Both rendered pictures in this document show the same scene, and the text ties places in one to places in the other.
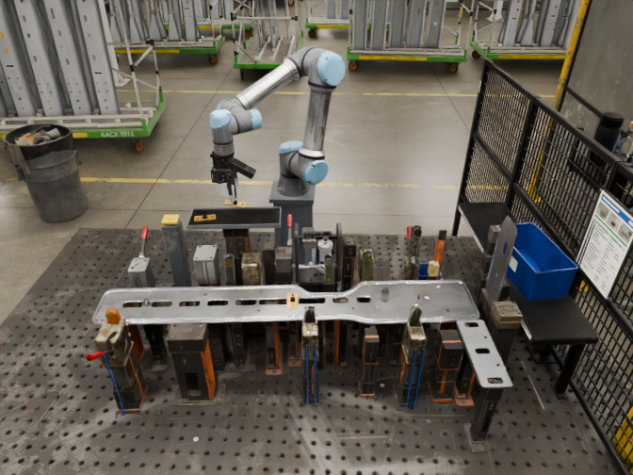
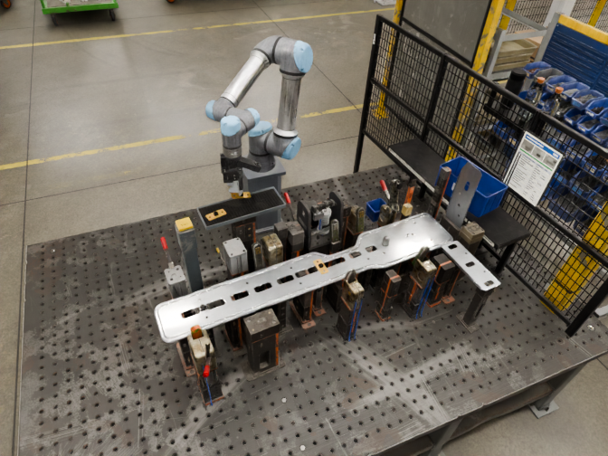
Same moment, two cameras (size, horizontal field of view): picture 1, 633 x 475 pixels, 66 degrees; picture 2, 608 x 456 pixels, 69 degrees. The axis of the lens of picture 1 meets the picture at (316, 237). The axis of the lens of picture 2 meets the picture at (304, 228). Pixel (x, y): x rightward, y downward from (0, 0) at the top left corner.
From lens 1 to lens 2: 0.83 m
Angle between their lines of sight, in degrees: 23
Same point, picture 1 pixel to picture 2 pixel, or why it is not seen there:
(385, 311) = (392, 253)
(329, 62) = (304, 52)
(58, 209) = not seen: outside the picture
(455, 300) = (432, 230)
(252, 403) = (308, 356)
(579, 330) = (518, 231)
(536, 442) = (501, 311)
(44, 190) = not seen: outside the picture
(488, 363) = (478, 271)
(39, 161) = not seen: outside the picture
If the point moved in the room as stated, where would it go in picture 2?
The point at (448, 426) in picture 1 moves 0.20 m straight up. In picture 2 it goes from (447, 320) to (460, 295)
